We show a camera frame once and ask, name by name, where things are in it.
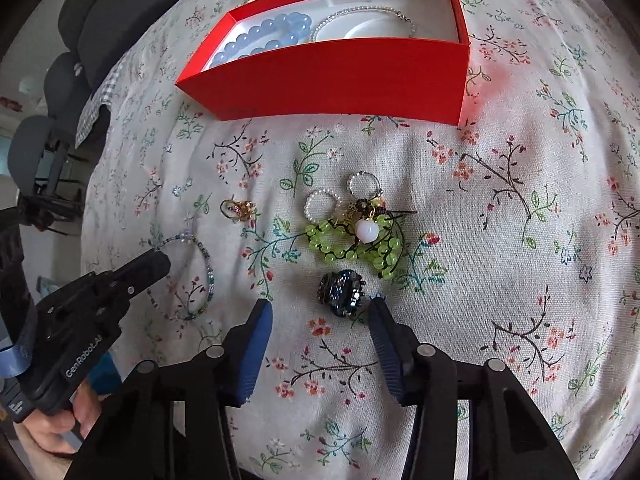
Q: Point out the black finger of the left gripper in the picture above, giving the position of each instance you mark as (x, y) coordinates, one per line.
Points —
(141, 273)

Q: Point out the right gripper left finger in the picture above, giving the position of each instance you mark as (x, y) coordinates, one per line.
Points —
(244, 349)

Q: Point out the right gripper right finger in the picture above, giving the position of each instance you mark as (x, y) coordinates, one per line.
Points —
(395, 345)

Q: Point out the black crystal hair claw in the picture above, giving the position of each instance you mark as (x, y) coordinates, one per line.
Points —
(342, 292)

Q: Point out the green bead bracelet white pendant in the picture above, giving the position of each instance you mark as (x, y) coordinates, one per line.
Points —
(367, 230)

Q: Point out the red jewelry box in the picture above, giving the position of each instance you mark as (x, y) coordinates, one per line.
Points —
(404, 58)

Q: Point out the person's left hand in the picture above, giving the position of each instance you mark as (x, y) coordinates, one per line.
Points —
(48, 431)

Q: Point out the grey office chair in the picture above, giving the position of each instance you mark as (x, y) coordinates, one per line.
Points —
(42, 144)

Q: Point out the floral bed sheet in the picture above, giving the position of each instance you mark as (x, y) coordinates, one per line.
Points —
(524, 246)

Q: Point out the dark grey cushion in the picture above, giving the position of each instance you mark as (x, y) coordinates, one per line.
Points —
(98, 32)

